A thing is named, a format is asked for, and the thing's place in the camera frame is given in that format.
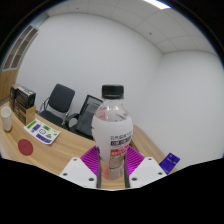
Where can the clear drink bottle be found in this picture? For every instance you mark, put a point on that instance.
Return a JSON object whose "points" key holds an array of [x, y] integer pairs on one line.
{"points": [[111, 133]]}

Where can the purple card package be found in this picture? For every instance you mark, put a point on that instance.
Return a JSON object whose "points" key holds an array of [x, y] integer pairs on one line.
{"points": [[169, 162]]}

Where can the white leaflet with coloured stickers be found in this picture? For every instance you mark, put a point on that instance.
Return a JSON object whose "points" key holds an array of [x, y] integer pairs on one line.
{"points": [[41, 131]]}

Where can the black cardboard box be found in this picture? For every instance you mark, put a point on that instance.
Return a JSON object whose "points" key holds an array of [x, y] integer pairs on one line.
{"points": [[24, 95]]}

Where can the white paper cup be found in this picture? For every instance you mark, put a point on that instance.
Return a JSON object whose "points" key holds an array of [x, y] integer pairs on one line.
{"points": [[6, 120]]}

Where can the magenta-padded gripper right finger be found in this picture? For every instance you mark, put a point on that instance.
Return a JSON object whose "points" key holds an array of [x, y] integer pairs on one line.
{"points": [[146, 170]]}

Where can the black box with orange label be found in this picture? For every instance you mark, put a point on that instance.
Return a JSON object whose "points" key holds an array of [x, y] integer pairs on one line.
{"points": [[29, 115]]}

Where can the wooden shelf cabinet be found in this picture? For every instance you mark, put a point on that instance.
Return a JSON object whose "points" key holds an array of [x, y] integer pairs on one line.
{"points": [[10, 66]]}

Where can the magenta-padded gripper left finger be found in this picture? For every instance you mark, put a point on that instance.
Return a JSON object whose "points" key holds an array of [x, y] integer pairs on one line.
{"points": [[78, 171]]}

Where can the flat round red coaster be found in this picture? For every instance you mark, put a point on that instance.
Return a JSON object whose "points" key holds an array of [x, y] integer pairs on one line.
{"points": [[25, 147]]}

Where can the black mesh office chair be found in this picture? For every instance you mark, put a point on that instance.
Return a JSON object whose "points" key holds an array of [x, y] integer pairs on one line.
{"points": [[74, 125]]}

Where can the rectangular ceiling light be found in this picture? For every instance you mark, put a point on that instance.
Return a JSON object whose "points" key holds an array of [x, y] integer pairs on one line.
{"points": [[156, 3]]}

